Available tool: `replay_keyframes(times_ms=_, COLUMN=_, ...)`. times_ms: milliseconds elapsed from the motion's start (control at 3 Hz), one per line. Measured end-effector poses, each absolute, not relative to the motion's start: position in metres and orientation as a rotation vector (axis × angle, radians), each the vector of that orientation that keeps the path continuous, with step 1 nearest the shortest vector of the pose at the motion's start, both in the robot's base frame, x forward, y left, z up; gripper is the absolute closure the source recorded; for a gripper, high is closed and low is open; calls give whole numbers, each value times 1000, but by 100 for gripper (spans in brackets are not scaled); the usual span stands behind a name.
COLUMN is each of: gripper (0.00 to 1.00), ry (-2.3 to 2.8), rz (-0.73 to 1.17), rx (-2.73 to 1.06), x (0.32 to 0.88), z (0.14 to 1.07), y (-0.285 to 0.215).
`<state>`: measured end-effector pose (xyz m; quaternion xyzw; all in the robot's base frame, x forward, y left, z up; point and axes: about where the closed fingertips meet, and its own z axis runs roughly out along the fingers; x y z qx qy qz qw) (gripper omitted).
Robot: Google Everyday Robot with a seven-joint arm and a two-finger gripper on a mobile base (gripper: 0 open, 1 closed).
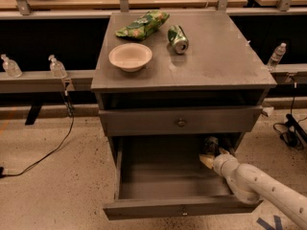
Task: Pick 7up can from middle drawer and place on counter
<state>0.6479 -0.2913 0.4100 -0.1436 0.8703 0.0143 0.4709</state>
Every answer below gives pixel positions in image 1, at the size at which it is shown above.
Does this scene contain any grey metal rail shelf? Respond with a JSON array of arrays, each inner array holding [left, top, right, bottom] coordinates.
[[0, 70, 95, 94]]

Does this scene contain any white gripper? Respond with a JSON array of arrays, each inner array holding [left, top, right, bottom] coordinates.
[[200, 148, 240, 178]]

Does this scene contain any green chip bag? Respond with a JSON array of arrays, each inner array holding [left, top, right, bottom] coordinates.
[[115, 11, 170, 40]]

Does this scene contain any blue floor tape mark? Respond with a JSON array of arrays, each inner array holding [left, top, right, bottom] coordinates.
[[256, 215, 284, 230]]

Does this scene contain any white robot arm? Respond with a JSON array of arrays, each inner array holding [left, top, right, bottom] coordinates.
[[200, 148, 307, 230]]

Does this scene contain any green soda can on counter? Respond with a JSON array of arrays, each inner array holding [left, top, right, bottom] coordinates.
[[168, 25, 189, 55]]

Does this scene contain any black floor cable left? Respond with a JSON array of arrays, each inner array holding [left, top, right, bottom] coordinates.
[[0, 80, 75, 179]]

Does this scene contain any closed grey middle drawer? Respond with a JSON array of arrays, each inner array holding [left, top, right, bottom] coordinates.
[[99, 105, 262, 136]]

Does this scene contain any clear soap bottle near cabinet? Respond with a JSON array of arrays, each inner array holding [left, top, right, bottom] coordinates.
[[48, 55, 67, 79]]

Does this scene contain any clear soap bottle far left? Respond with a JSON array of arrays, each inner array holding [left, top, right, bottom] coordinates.
[[1, 54, 22, 78]]

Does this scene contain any grey drawer cabinet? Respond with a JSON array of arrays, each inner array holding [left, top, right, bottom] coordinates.
[[90, 10, 278, 221]]

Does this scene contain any black cables right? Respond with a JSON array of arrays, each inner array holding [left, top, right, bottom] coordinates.
[[272, 80, 307, 150]]

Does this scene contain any open grey bottom drawer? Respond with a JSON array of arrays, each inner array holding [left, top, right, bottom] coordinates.
[[104, 135, 256, 220]]

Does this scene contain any white bowl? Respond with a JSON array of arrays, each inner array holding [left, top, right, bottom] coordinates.
[[108, 43, 153, 72]]

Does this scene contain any clear water bottle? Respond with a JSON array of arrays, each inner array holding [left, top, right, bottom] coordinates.
[[267, 42, 287, 71]]

